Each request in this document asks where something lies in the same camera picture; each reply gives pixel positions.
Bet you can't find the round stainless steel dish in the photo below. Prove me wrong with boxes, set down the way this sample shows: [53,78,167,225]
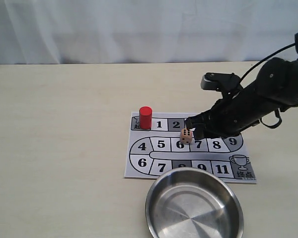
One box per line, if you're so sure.
[145,167,244,238]

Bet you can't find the white fabric backdrop curtain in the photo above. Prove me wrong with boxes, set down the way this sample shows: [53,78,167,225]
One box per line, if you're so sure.
[0,0,298,64]

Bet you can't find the wooden die black pips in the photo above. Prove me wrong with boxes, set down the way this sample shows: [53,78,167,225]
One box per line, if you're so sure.
[180,128,193,144]

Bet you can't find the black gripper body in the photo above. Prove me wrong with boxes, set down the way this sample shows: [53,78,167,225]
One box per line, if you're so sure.
[199,94,261,137]

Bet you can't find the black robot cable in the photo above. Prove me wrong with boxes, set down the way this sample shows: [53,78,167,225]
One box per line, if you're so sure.
[228,32,298,128]

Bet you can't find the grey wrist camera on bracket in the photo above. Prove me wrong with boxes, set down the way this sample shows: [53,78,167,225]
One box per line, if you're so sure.
[200,72,243,97]

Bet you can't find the printed paper game board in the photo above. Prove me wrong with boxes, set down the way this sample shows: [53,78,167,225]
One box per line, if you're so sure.
[124,112,257,184]

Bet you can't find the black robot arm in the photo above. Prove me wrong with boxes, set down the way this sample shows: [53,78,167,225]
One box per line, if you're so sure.
[185,58,298,139]

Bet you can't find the red cylinder game piece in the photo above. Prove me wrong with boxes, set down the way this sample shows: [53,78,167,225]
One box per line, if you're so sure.
[139,106,152,130]

